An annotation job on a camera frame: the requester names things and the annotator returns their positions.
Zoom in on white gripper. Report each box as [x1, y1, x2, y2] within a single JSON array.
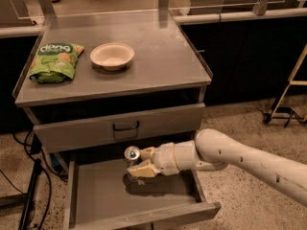
[[128, 143, 177, 178]]

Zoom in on redbull can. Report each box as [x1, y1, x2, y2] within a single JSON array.
[[124, 146, 141, 169]]

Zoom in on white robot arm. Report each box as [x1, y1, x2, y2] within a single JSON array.
[[125, 128, 307, 206]]

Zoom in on open grey middle drawer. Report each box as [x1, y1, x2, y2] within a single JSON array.
[[63, 147, 221, 230]]

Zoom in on closed grey upper drawer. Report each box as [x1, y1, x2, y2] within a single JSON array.
[[34, 103, 205, 153]]

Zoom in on grey metal cabinet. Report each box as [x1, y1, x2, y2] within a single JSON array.
[[15, 11, 211, 152]]

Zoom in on green chips bag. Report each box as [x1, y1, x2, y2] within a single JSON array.
[[29, 43, 84, 83]]

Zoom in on black stand leg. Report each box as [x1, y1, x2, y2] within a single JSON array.
[[18, 159, 42, 230]]

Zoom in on black drawer handle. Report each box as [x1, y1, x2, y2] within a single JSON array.
[[112, 121, 140, 132]]

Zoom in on black floor cables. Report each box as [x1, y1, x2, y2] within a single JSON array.
[[0, 129, 69, 230]]

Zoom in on yellow wheeled cart frame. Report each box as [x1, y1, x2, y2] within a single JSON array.
[[262, 44, 307, 127]]

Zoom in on white horizontal rail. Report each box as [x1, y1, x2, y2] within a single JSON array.
[[173, 8, 307, 25]]

